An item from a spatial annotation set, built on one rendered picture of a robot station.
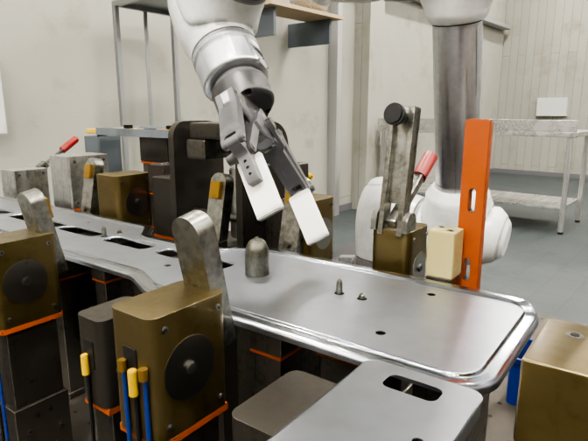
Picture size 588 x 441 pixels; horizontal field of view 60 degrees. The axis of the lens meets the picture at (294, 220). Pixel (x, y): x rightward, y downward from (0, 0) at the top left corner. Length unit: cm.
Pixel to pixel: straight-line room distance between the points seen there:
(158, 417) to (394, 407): 20
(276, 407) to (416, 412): 11
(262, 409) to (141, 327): 12
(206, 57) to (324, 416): 46
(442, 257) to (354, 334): 20
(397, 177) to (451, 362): 31
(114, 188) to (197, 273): 62
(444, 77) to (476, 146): 51
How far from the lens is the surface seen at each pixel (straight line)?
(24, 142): 377
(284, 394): 45
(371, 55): 622
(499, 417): 99
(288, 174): 66
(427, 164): 78
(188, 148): 96
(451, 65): 116
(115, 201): 109
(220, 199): 88
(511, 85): 1067
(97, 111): 400
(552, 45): 1053
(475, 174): 67
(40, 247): 77
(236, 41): 68
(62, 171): 124
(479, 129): 67
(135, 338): 46
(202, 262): 48
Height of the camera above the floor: 121
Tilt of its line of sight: 12 degrees down
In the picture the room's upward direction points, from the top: straight up
